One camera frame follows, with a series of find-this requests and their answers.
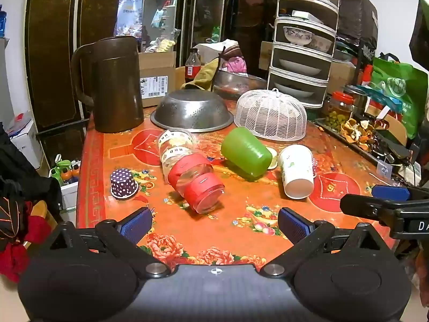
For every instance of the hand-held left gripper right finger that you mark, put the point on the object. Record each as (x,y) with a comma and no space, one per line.
(295,227)

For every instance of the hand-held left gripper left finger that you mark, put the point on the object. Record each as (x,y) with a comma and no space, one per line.
(135,225)

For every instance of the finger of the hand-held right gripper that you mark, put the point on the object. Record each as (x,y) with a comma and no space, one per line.
(365,207)
(390,192)

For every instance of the white paper cup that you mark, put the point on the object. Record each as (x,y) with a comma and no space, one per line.
(295,171)

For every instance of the purple polka-dot cup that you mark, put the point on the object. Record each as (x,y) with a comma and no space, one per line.
(123,182)

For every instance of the green plastic cup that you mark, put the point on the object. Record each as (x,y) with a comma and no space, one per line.
(245,151)

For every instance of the dried orange peels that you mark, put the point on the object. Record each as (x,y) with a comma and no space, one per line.
(355,132)

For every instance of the pale green small lid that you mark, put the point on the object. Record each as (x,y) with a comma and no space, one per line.
(273,158)

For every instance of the glass jar with red sleeve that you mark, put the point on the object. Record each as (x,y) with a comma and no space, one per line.
(189,171)

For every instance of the dark tray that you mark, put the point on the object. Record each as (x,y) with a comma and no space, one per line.
(330,128)

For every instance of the green toy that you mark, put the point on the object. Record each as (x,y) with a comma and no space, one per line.
(63,171)

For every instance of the glass jar with red lid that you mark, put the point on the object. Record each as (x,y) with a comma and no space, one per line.
(340,107)

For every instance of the green shopping bag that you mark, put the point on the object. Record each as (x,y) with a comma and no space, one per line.
(398,90)

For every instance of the white plastic food cover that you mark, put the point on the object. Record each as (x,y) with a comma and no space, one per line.
(269,114)

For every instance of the red cloth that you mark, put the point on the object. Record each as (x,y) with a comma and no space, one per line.
(16,241)

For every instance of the black jacket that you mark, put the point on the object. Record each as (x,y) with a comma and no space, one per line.
(20,171)

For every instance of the steel colander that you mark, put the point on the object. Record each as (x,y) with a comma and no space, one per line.
(191,108)

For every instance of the white plate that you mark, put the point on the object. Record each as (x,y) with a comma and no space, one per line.
(301,91)
(300,67)

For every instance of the brown plastic pitcher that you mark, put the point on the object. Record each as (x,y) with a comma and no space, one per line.
(115,90)

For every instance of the white storage box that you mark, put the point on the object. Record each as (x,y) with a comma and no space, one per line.
(26,141)

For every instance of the cardboard box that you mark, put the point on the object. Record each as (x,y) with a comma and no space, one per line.
(157,80)

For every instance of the steel basin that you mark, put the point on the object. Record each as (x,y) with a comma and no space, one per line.
(236,82)

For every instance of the olive green cloth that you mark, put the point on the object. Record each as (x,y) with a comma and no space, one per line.
(202,75)

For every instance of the cola bottle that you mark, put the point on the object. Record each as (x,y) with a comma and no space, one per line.
(192,67)

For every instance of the pink cloth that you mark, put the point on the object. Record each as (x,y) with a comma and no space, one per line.
(236,63)

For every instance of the black bag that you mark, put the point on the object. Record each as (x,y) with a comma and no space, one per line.
(357,16)

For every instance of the tiered mesh food rack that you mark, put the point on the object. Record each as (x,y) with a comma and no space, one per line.
(330,23)

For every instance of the blue patterned bowl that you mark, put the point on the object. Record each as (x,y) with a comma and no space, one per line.
(297,36)

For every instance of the dark wooden cabinet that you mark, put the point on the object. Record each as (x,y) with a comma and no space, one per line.
(53,40)

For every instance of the blue snack bag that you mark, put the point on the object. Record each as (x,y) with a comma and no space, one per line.
(129,10)

